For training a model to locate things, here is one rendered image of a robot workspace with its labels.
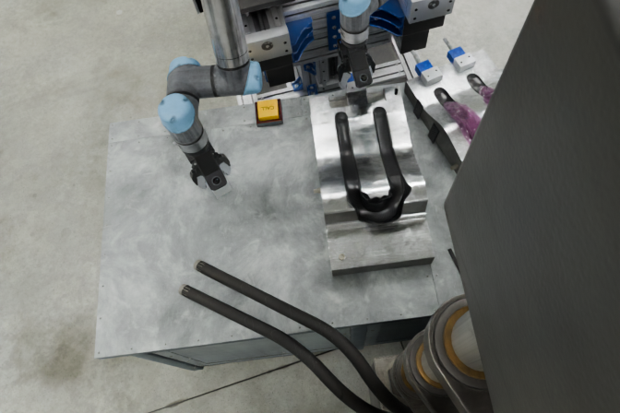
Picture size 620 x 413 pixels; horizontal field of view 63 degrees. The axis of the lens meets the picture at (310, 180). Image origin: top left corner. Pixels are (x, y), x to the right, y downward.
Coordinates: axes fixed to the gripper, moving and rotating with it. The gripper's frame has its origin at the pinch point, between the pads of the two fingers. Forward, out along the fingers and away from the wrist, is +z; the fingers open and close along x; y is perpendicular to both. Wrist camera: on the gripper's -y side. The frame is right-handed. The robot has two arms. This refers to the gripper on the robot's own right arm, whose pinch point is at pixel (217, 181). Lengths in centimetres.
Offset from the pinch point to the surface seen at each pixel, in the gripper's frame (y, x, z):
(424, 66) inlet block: -4, -69, -2
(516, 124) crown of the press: -63, -9, -109
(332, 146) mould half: -10.8, -31.5, -3.8
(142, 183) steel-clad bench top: 14.3, 18.7, 4.6
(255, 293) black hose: -33.8, 6.5, -2.9
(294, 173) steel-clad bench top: -8.2, -19.9, 4.6
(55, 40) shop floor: 174, 34, 85
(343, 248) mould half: -36.0, -18.2, -1.4
